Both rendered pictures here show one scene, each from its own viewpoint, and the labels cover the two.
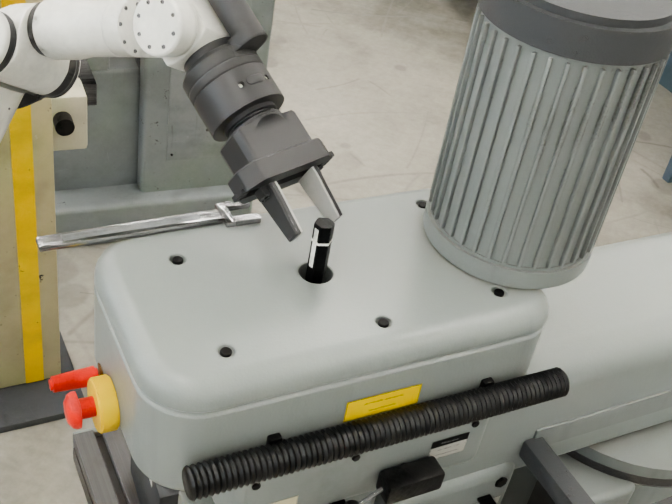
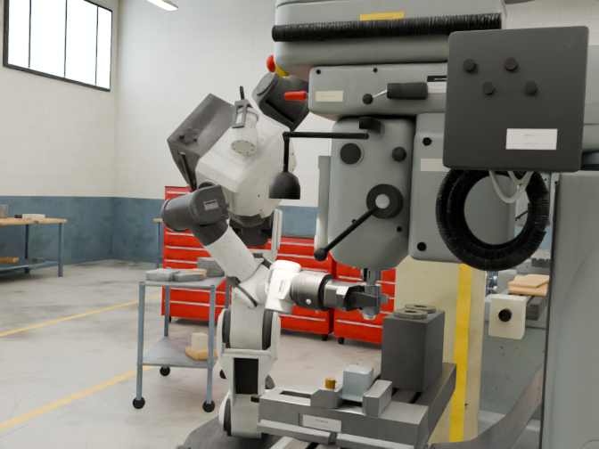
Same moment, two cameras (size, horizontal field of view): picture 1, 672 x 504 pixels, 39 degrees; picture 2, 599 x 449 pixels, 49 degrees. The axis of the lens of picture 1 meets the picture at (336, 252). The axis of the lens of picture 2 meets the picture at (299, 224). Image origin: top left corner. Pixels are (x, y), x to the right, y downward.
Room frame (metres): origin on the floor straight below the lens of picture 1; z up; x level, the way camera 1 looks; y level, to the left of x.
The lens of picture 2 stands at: (-0.18, -1.04, 1.47)
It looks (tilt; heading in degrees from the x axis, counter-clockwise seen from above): 3 degrees down; 54
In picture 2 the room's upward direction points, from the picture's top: 2 degrees clockwise
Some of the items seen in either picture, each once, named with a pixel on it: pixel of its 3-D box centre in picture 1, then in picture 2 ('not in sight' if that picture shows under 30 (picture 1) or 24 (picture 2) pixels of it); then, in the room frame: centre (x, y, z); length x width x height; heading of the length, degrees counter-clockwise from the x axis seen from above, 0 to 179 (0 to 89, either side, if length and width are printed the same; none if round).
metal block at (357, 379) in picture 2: not in sight; (357, 382); (0.75, -0.02, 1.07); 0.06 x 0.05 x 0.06; 33
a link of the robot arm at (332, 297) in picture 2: not in sight; (333, 294); (0.78, 0.10, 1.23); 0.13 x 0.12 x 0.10; 21
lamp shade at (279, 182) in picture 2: not in sight; (284, 184); (0.67, 0.17, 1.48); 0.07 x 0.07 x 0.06
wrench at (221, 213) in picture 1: (151, 226); not in sight; (0.83, 0.20, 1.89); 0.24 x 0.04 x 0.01; 123
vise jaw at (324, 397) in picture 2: not in sight; (332, 390); (0.72, 0.03, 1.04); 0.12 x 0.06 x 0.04; 33
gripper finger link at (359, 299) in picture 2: not in sight; (363, 300); (0.78, 0.01, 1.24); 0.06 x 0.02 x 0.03; 111
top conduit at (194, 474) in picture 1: (390, 425); (381, 28); (0.70, -0.09, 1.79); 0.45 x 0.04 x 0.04; 122
